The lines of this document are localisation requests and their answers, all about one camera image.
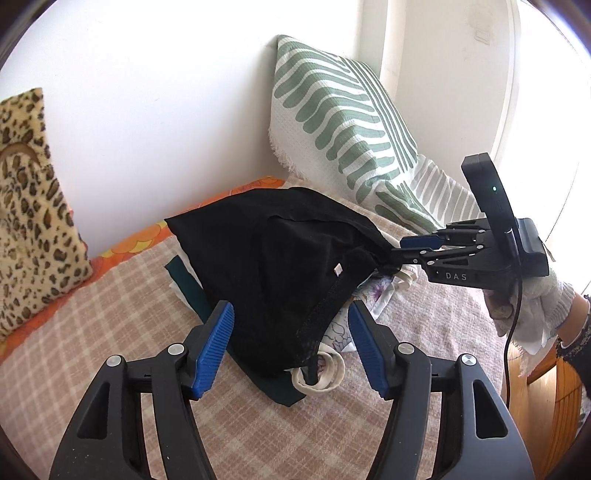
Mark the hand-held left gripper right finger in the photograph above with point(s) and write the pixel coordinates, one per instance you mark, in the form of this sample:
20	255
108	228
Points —
369	350

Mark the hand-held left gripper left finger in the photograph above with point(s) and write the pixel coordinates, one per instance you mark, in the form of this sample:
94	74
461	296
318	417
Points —
212	350

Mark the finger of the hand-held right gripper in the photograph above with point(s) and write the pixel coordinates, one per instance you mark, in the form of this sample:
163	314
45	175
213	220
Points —
408	257
425	241

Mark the black mesh top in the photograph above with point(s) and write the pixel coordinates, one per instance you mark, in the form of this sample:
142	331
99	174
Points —
277	258

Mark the person's right forearm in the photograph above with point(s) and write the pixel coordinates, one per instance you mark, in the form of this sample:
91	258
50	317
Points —
577	323

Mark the person's right hand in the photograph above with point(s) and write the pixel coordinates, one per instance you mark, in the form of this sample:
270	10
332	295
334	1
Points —
535	304

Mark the floral print garment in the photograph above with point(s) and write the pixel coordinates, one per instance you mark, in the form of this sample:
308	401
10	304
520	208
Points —
341	332

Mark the dark green folded garment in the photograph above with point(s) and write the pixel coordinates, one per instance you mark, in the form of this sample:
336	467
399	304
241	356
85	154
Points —
189	286

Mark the pink plaid blanket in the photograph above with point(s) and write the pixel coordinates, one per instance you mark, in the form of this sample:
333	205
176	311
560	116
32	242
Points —
138	314

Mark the orange patterned bed sheet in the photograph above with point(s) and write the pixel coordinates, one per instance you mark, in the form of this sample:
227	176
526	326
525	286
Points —
138	240

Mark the green striped white pillow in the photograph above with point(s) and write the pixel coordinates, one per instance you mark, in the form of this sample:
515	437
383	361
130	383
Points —
332	120

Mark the leopard print cushion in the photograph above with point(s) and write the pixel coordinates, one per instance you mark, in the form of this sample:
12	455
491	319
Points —
32	230

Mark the white wall plate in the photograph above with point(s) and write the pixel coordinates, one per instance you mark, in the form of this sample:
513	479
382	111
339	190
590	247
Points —
483	35

